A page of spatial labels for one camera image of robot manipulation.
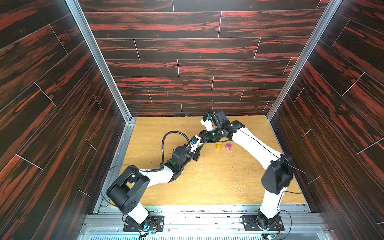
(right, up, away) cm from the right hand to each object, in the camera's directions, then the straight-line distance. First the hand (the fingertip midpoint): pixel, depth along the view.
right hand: (202, 138), depth 85 cm
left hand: (-1, -3, -1) cm, 3 cm away
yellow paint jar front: (+13, -7, +16) cm, 21 cm away
